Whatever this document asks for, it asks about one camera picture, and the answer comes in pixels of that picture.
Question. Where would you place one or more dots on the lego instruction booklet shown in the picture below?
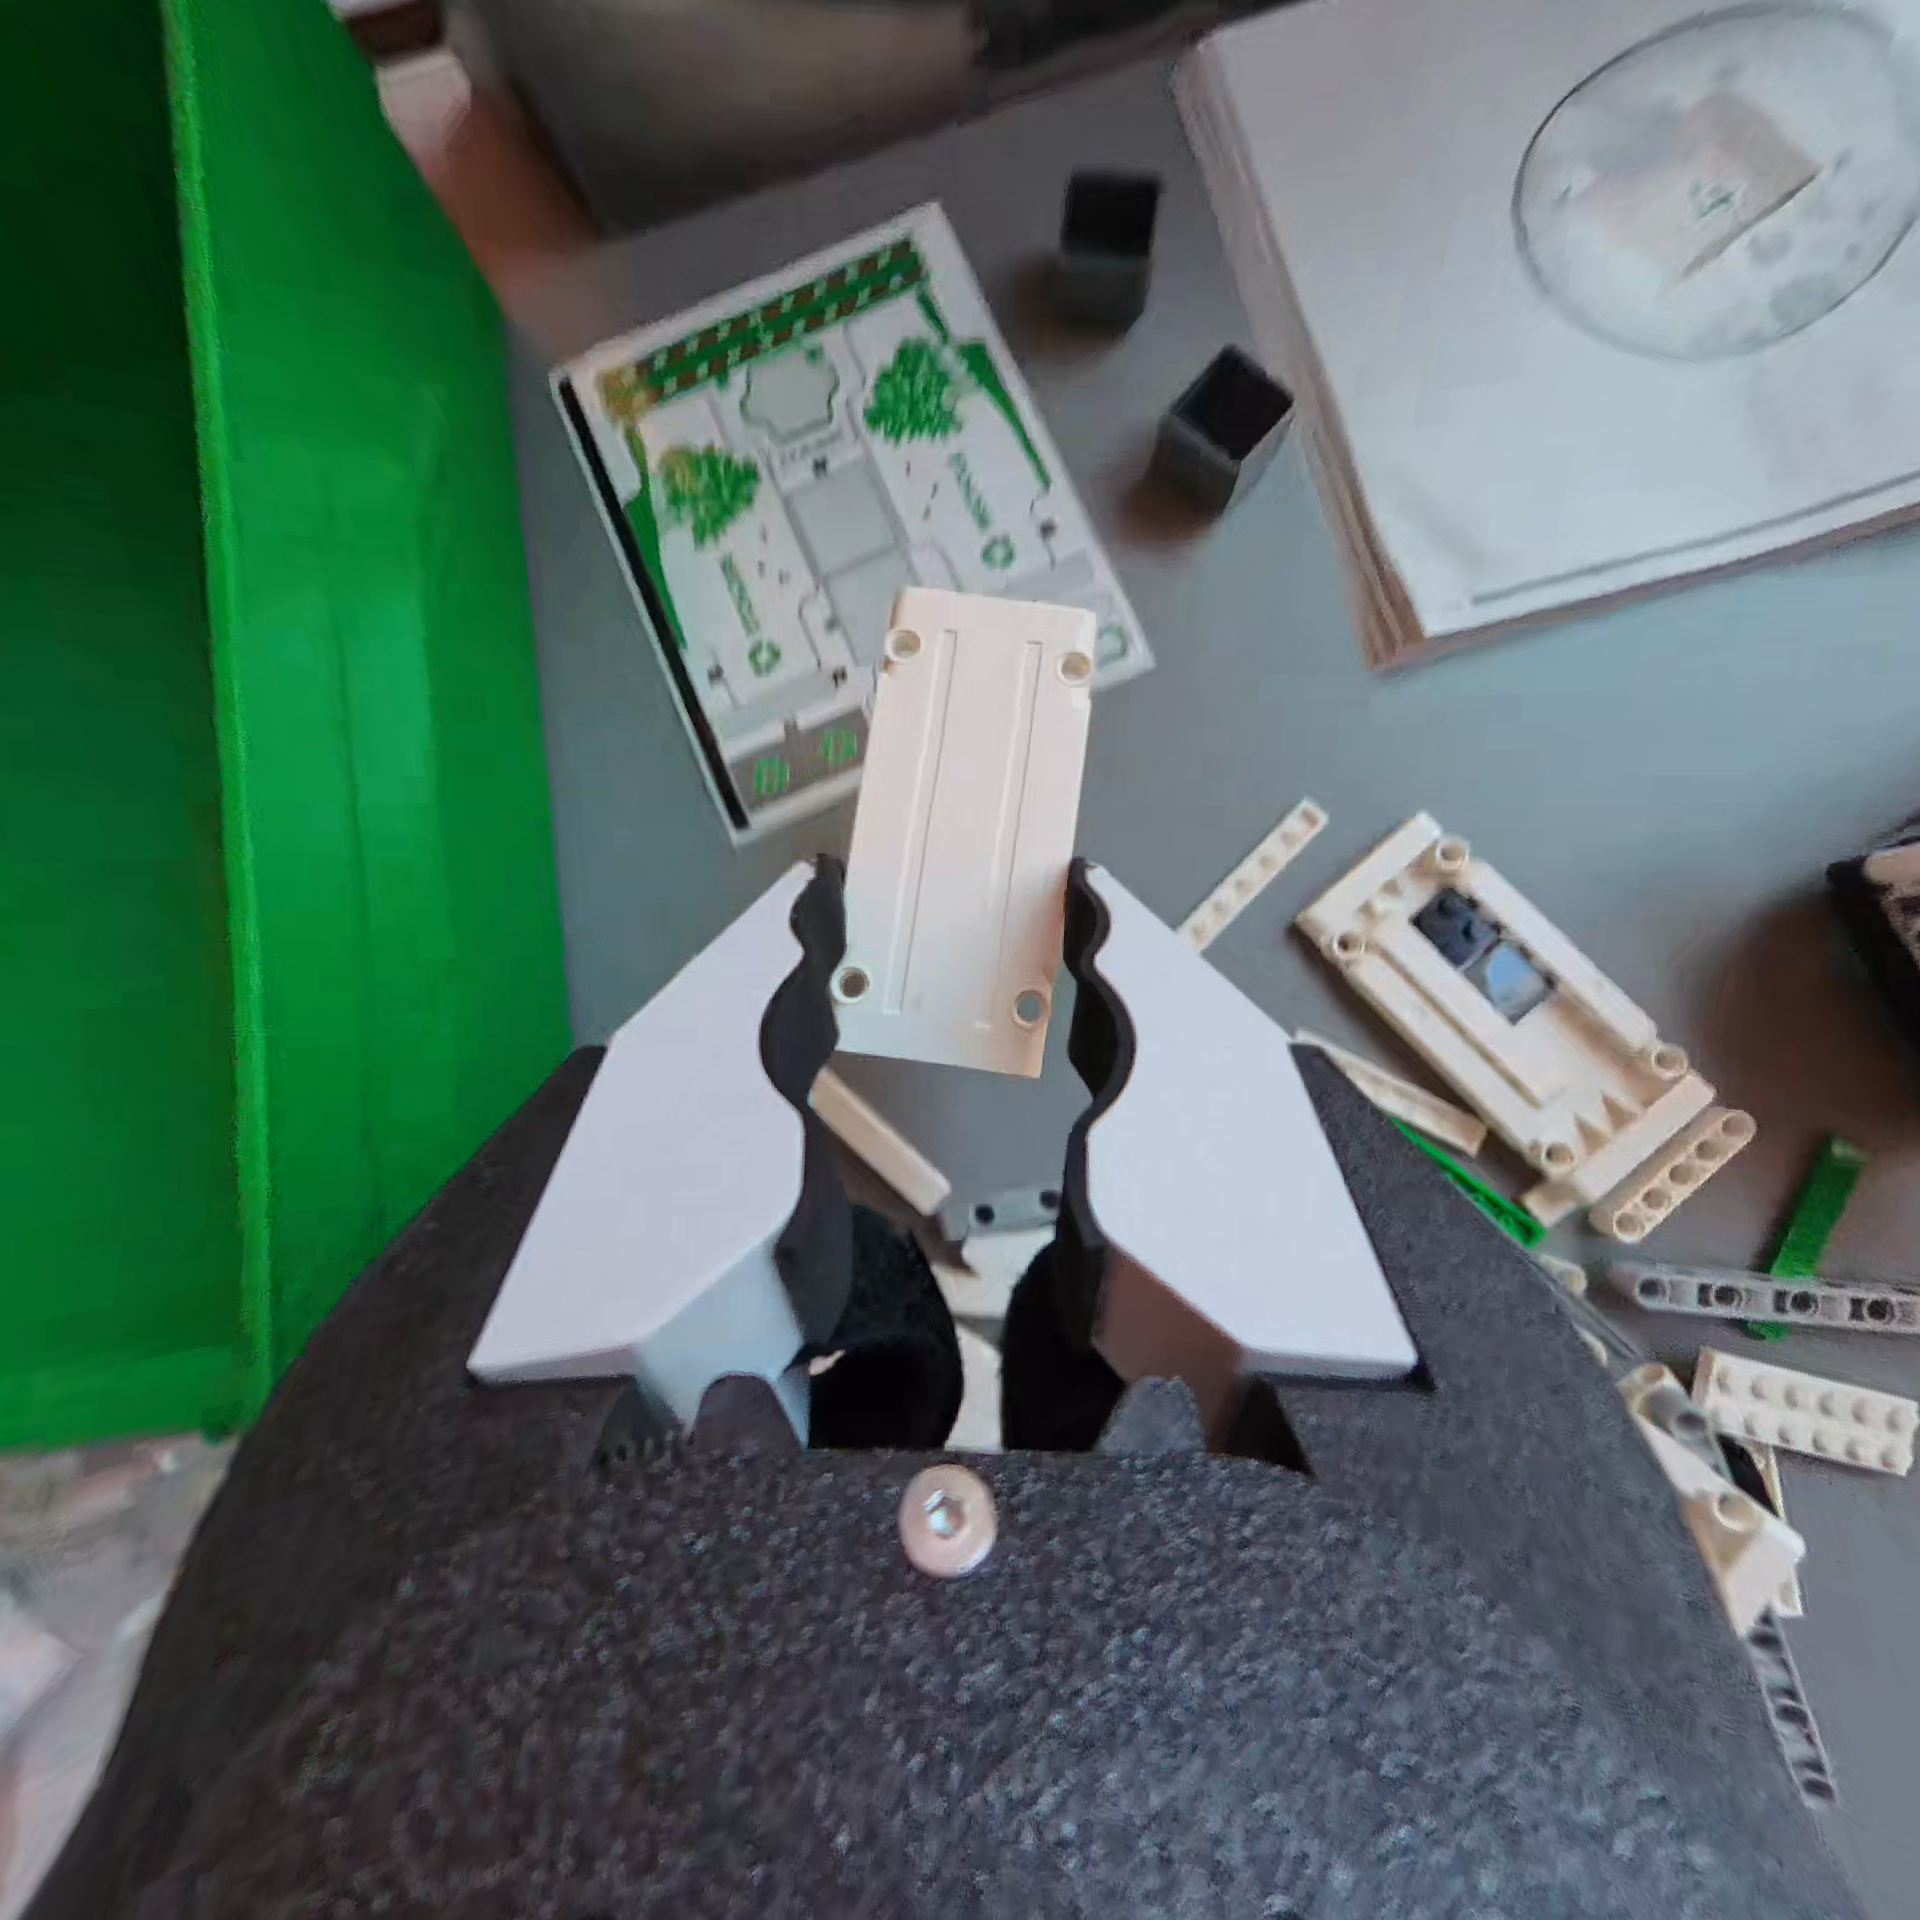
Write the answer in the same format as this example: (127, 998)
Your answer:
(1425, 301)

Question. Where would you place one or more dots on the lego truck model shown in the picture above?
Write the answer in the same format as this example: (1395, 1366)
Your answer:
(1882, 930)

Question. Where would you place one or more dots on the green white sticker sheet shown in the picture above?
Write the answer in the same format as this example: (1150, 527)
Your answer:
(781, 495)

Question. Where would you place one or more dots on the clear plastic bag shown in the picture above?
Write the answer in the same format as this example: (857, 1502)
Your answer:
(76, 1576)

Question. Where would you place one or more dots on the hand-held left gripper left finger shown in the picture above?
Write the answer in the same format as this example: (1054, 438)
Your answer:
(662, 1185)

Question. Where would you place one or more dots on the green lego beam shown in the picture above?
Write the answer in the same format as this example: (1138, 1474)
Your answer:
(1817, 1230)

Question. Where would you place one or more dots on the green plastic bin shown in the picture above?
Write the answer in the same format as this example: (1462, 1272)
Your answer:
(301, 751)

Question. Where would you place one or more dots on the white lego panel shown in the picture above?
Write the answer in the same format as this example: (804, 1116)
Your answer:
(962, 809)

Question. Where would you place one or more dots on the dark grey lego bin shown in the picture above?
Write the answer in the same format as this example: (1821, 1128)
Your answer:
(1223, 428)
(1110, 248)

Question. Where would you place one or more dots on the white lego frame assembly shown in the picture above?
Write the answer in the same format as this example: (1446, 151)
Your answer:
(1589, 1050)

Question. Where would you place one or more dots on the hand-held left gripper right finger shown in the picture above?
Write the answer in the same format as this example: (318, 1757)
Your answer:
(1245, 1185)

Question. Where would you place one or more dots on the pile of loose lego pieces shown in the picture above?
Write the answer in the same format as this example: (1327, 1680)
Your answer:
(1801, 1412)

